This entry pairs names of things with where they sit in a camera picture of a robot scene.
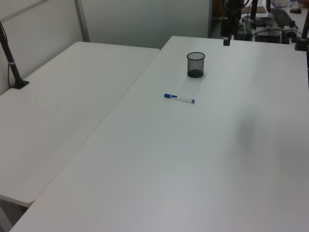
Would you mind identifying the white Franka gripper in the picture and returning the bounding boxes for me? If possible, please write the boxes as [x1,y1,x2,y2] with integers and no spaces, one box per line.
[221,16,235,47]

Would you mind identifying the blue and white marker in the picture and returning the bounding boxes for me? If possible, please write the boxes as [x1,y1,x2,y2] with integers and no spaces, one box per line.
[164,93,197,105]

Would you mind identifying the thin black background pole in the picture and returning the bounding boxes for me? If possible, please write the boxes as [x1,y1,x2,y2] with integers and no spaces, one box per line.
[250,0,258,20]

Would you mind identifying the black mesh pen cup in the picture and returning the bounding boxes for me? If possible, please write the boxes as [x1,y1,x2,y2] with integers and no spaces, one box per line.
[186,51,206,79]

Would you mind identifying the brown desk mat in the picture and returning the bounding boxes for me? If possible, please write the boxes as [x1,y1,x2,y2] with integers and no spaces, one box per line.
[242,6,267,14]

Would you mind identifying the black keyboard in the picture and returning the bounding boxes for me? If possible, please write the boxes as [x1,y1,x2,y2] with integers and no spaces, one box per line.
[271,8,293,25]

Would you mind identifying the grey control box with button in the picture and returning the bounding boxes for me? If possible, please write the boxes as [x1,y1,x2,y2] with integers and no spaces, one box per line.
[281,20,299,44]

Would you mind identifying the black clamped camera stand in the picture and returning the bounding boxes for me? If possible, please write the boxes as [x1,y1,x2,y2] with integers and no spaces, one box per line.
[294,14,309,52]

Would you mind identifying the grey partition frame post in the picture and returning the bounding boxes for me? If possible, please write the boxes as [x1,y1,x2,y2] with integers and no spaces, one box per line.
[74,0,91,43]

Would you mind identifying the black camera stand with white band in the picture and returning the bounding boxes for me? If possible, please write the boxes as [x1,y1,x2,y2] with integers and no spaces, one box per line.
[0,20,30,90]

